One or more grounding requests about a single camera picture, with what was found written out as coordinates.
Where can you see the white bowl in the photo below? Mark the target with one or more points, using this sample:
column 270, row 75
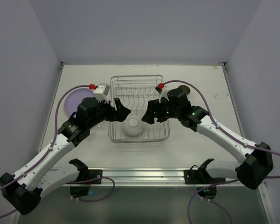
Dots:
column 133, row 126

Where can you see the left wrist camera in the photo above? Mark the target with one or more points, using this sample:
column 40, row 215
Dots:
column 101, row 92

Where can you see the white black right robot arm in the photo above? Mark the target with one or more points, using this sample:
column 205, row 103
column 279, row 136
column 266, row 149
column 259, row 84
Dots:
column 253, row 162

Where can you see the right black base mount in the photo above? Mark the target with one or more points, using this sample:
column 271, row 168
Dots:
column 195, row 176

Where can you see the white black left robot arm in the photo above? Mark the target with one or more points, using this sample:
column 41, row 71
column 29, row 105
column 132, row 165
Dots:
column 25, row 188

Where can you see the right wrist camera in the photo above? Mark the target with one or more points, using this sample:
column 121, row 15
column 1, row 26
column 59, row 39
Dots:
column 163, row 90

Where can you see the purple plate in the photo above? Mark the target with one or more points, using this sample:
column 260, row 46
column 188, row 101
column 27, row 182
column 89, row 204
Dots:
column 75, row 98

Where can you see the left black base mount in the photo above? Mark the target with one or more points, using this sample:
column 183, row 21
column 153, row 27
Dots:
column 88, row 179

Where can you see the metal wire dish rack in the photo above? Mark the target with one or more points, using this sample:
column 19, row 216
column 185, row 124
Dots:
column 134, row 93

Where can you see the aluminium front rail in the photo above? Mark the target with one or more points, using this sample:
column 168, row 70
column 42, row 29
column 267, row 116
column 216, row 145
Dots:
column 128, row 176

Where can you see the brown white cup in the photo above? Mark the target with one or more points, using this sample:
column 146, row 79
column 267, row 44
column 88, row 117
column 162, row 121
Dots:
column 185, row 89

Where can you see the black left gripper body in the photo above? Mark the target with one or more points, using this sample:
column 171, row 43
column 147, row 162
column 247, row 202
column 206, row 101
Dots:
column 113, row 112

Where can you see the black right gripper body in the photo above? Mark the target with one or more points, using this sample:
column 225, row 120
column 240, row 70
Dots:
column 156, row 112

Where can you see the large clear glass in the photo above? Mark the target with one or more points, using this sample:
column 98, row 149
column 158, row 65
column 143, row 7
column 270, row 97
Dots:
column 100, row 125

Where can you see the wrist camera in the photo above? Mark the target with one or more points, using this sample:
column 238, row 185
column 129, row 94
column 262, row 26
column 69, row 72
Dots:
column 163, row 90
column 101, row 92

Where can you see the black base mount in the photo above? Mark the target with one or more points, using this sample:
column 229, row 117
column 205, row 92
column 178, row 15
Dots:
column 88, row 179
column 195, row 176

